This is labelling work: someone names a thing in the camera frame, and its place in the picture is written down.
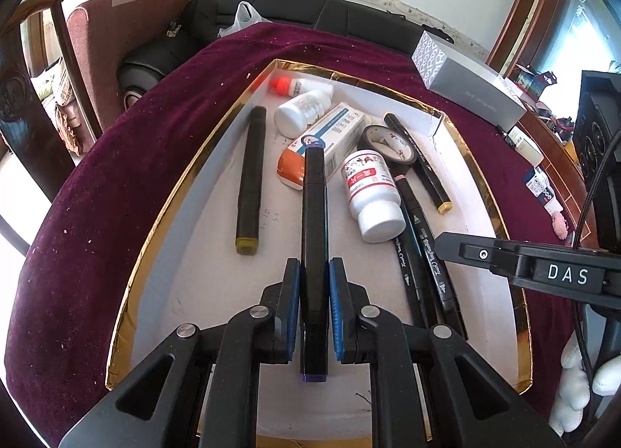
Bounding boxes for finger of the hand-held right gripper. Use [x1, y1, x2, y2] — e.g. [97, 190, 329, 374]
[434, 231, 519, 285]

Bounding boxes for person's right hand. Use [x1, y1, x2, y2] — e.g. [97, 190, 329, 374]
[548, 327, 621, 435]

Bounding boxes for wooden counter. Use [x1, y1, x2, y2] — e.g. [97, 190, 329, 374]
[514, 109, 590, 187]

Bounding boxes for black marker olive ends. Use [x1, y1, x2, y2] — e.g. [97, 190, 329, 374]
[235, 106, 267, 256]

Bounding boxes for dark blue medicine box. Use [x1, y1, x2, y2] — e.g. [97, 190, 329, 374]
[523, 168, 559, 201]

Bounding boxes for white bottle red cap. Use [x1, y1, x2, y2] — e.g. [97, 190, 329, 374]
[269, 77, 335, 99]

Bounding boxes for black tape roll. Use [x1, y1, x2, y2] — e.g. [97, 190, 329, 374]
[358, 125, 419, 176]

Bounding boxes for pink fluffy ball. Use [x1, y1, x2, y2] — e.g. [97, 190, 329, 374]
[550, 212, 571, 241]

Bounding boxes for black marker white print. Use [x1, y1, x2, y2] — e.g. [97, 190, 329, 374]
[393, 201, 440, 332]
[394, 174, 469, 339]

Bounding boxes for long grey box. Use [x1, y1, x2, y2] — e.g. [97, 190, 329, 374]
[411, 31, 527, 133]

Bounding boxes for dark wooden chair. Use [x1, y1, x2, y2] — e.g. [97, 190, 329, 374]
[0, 0, 105, 255]

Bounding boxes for white tray gold edge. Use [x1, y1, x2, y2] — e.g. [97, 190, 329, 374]
[104, 59, 533, 448]

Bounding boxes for black marker beige end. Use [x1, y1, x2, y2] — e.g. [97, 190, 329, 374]
[383, 112, 454, 214]

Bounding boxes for white pill bottle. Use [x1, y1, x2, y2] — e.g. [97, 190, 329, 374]
[274, 92, 335, 137]

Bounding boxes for white bottle red print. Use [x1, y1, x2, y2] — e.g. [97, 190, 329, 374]
[340, 150, 407, 244]

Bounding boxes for black marker purple end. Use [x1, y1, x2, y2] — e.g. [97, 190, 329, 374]
[298, 142, 331, 385]

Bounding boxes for black cable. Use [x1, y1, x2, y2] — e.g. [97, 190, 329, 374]
[572, 138, 617, 391]

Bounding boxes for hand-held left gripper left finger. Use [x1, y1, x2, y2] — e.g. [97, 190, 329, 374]
[58, 258, 302, 448]

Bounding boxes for black sofa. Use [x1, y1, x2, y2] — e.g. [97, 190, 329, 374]
[116, 0, 454, 95]

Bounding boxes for white plastic bag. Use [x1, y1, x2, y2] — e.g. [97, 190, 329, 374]
[217, 1, 275, 39]

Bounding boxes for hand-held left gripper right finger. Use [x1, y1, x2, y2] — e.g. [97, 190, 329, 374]
[329, 257, 566, 448]

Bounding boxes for wooden door frame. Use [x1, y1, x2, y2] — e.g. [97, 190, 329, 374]
[485, 0, 583, 75]

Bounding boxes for white cardboard box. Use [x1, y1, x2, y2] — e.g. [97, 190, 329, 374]
[502, 127, 545, 168]

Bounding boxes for maroon velvet tablecloth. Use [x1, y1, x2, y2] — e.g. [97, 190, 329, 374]
[4, 22, 590, 429]

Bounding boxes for red-brown armchair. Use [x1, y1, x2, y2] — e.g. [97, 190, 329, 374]
[65, 0, 195, 138]

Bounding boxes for white blue ointment carton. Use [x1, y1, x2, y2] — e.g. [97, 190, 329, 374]
[276, 102, 372, 189]

